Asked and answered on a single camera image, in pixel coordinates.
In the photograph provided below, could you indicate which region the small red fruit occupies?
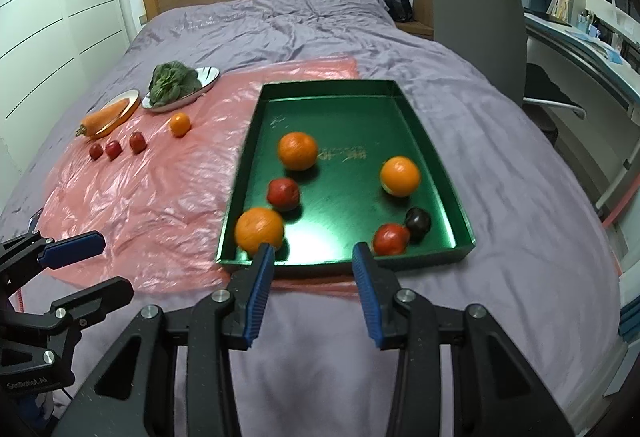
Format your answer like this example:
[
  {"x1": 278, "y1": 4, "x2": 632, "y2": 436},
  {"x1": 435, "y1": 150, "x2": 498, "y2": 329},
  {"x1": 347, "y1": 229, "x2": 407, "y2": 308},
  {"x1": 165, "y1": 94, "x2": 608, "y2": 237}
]
[{"x1": 89, "y1": 144, "x2": 104, "y2": 161}]

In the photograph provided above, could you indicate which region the red apple with stem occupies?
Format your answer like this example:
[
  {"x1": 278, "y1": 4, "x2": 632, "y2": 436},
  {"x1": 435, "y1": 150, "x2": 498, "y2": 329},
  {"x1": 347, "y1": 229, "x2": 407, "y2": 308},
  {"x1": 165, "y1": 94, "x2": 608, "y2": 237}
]
[{"x1": 129, "y1": 132, "x2": 148, "y2": 154}]

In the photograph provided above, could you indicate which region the dark purple plum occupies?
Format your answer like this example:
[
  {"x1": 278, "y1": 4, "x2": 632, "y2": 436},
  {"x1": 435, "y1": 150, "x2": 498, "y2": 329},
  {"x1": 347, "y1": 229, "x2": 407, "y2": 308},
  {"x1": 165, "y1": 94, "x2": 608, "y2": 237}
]
[{"x1": 405, "y1": 206, "x2": 432, "y2": 244}]

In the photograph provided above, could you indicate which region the large orange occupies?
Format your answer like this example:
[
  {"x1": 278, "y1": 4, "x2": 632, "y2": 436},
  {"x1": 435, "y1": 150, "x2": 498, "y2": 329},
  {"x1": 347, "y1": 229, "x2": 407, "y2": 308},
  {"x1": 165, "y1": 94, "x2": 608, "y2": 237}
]
[
  {"x1": 380, "y1": 156, "x2": 421, "y2": 198},
  {"x1": 278, "y1": 132, "x2": 318, "y2": 172}
]

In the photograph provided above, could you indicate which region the small orange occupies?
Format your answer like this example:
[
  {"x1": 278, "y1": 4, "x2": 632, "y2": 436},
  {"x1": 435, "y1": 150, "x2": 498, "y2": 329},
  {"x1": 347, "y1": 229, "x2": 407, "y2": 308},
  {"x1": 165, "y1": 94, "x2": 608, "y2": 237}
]
[{"x1": 168, "y1": 112, "x2": 192, "y2": 138}]

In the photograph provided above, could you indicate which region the pink plastic sheet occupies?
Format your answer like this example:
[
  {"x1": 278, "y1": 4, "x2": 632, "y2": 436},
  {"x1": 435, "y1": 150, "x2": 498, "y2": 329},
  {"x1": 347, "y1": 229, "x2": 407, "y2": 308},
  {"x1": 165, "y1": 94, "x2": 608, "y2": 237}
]
[{"x1": 38, "y1": 57, "x2": 359, "y2": 293}]

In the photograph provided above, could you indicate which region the orange carrot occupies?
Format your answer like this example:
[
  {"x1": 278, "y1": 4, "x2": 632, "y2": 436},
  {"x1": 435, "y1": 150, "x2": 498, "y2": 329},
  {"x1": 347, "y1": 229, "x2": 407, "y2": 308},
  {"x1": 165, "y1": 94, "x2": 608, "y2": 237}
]
[{"x1": 75, "y1": 98, "x2": 129, "y2": 137}]

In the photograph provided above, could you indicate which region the orange rimmed plate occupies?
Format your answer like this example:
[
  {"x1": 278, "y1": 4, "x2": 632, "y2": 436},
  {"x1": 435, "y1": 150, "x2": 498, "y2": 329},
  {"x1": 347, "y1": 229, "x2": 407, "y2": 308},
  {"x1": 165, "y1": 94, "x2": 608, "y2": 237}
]
[{"x1": 88, "y1": 90, "x2": 140, "y2": 139}]

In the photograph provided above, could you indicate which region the green leafy cabbage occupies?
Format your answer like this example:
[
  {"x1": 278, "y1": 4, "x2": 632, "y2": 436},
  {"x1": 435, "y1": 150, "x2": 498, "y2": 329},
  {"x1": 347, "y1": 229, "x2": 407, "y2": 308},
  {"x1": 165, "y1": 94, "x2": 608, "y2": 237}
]
[{"x1": 149, "y1": 61, "x2": 202, "y2": 107}]

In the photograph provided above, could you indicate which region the white wardrobe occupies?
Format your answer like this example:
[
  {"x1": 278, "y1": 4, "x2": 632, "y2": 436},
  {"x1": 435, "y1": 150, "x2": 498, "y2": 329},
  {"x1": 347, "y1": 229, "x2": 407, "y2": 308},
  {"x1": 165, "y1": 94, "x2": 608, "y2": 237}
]
[{"x1": 1, "y1": 0, "x2": 129, "y2": 172}]

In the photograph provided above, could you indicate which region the green metal tray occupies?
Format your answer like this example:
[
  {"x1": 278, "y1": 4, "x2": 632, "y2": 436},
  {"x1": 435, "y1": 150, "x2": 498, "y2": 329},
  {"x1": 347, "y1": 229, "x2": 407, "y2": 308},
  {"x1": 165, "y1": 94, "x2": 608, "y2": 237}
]
[{"x1": 216, "y1": 80, "x2": 475, "y2": 277}]

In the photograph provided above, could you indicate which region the white patterned plate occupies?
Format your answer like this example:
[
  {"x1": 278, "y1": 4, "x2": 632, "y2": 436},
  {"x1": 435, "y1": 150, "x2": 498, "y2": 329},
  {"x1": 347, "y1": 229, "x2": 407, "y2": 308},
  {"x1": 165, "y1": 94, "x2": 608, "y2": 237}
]
[{"x1": 141, "y1": 67, "x2": 220, "y2": 113}]

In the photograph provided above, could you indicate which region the white desk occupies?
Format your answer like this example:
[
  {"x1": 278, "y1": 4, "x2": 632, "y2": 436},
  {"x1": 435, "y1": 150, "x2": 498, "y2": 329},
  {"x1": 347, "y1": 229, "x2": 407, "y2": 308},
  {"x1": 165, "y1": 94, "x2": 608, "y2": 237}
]
[{"x1": 525, "y1": 14, "x2": 639, "y2": 218}]

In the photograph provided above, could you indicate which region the wooden nightstand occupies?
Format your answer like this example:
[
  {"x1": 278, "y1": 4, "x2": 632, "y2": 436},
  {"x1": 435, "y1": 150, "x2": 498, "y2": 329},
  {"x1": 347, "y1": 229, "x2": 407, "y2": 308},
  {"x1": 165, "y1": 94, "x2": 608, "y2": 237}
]
[{"x1": 396, "y1": 0, "x2": 434, "y2": 40}]

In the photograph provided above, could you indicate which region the grey office chair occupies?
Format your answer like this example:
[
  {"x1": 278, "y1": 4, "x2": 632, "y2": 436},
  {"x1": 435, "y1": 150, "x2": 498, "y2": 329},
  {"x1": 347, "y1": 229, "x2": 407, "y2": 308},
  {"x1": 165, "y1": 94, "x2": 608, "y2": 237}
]
[{"x1": 432, "y1": 0, "x2": 587, "y2": 121}]

